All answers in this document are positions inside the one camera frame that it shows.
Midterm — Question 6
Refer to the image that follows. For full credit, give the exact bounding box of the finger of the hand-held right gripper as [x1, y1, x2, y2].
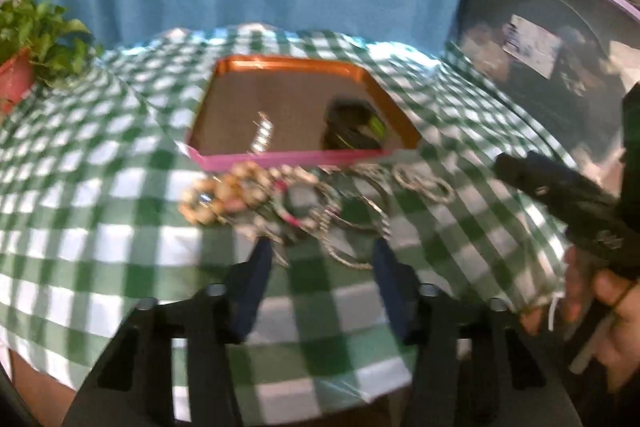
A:
[494, 151, 623, 258]

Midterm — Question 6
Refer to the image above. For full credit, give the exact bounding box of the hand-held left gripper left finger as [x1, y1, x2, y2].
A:
[62, 237, 273, 427]

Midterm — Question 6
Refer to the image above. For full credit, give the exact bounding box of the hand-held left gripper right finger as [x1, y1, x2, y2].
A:
[372, 237, 583, 427]

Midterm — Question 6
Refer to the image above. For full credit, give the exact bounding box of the pink bead bracelet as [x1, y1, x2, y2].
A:
[272, 194, 326, 233]

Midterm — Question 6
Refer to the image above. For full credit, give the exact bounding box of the cream bead bracelet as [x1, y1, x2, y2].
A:
[180, 159, 281, 225]

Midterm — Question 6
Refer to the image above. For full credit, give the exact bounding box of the large pearl bracelet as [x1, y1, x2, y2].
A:
[280, 164, 321, 188]

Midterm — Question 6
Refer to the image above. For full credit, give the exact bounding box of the orange tray with pink rim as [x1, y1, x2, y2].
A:
[186, 55, 423, 171]

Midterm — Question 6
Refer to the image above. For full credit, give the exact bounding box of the person's right hand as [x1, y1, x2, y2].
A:
[519, 247, 640, 394]

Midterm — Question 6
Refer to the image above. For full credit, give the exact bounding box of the dark tub with purple rim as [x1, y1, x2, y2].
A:
[452, 0, 640, 188]

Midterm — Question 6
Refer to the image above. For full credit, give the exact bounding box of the black coiled band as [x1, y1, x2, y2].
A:
[322, 94, 388, 150]

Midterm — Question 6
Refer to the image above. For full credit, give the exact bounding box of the green checked tablecloth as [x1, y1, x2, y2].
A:
[0, 24, 571, 425]

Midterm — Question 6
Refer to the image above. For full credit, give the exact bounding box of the potted plant in red pot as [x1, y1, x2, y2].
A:
[0, 0, 103, 115]

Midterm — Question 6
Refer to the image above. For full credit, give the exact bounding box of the clear crystal bracelet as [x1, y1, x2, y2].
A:
[392, 164, 456, 202]

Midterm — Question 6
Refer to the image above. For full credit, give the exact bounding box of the silver rhinestone bracelet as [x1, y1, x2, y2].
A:
[247, 112, 276, 154]

